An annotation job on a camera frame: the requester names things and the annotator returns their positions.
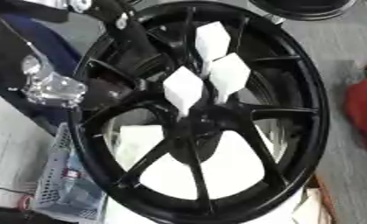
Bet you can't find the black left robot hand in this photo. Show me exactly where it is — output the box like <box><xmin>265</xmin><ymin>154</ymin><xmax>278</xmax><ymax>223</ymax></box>
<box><xmin>80</xmin><ymin>0</ymin><xmax>168</xmax><ymax>111</ymax></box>

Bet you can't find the white pin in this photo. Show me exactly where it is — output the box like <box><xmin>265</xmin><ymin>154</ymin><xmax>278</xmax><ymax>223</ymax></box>
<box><xmin>208</xmin><ymin>52</ymin><xmax>254</xmax><ymax>105</ymax></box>
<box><xmin>161</xmin><ymin>66</ymin><xmax>207</xmax><ymax>119</ymax></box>
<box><xmin>194</xmin><ymin>20</ymin><xmax>232</xmax><ymax>79</ymax></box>

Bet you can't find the black spoked wheel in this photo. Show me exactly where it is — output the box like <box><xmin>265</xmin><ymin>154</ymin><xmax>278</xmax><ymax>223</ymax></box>
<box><xmin>67</xmin><ymin>1</ymin><xmax>332</xmax><ymax>224</ymax></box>

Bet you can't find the pale mesh plastic basket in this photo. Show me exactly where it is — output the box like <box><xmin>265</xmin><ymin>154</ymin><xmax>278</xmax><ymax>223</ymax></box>
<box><xmin>28</xmin><ymin>122</ymin><xmax>109</xmax><ymax>223</ymax></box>

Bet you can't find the red bag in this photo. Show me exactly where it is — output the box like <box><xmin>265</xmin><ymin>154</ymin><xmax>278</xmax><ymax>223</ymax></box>
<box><xmin>342</xmin><ymin>59</ymin><xmax>367</xmax><ymax>156</ymax></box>

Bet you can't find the tan cardboard piece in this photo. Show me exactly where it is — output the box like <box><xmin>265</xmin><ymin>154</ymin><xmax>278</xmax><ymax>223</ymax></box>
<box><xmin>292</xmin><ymin>174</ymin><xmax>342</xmax><ymax>224</ymax></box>

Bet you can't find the small red ring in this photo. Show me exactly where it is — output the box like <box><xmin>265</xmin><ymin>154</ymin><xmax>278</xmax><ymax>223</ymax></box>
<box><xmin>16</xmin><ymin>194</ymin><xmax>36</xmax><ymax>212</ymax></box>

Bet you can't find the thin black cable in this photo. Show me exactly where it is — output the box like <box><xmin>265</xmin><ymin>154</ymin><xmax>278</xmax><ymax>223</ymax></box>
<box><xmin>0</xmin><ymin>182</ymin><xmax>38</xmax><ymax>196</ymax></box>

